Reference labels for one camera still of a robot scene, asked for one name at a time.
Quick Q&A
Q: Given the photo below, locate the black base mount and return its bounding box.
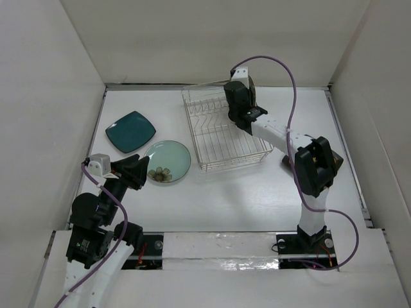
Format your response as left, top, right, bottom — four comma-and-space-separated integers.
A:
122, 233, 164, 270
271, 232, 338, 270

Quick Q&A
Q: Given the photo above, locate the yellow square black-rimmed plate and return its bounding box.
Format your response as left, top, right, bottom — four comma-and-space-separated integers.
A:
281, 150, 344, 173

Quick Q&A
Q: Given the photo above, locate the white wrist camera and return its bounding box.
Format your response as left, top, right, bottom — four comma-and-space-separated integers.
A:
84, 153, 111, 178
230, 66, 249, 87

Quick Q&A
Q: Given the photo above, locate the dark teal round plate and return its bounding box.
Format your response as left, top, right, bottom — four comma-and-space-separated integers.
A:
248, 76, 256, 107

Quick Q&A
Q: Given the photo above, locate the light green flower plate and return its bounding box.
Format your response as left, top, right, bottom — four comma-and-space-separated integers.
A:
145, 141, 191, 184

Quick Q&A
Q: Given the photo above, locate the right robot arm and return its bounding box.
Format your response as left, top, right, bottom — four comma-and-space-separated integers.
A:
228, 107, 339, 252

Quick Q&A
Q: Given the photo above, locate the teal square plate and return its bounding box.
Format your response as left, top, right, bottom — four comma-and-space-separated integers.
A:
105, 111, 156, 153

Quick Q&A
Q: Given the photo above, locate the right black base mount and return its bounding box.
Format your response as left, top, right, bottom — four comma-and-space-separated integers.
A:
271, 232, 338, 270

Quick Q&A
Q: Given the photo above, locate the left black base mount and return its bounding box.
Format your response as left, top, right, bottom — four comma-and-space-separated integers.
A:
122, 233, 164, 270

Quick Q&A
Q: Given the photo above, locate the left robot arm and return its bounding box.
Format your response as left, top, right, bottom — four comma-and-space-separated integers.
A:
56, 150, 178, 307

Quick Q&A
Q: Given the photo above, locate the metal wire dish rack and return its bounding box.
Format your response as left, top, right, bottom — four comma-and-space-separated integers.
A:
181, 80, 274, 173

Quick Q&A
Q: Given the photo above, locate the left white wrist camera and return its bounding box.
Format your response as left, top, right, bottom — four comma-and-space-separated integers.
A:
84, 153, 111, 178

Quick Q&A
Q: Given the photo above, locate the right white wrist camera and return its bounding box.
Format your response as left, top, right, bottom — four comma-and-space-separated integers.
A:
230, 66, 249, 87

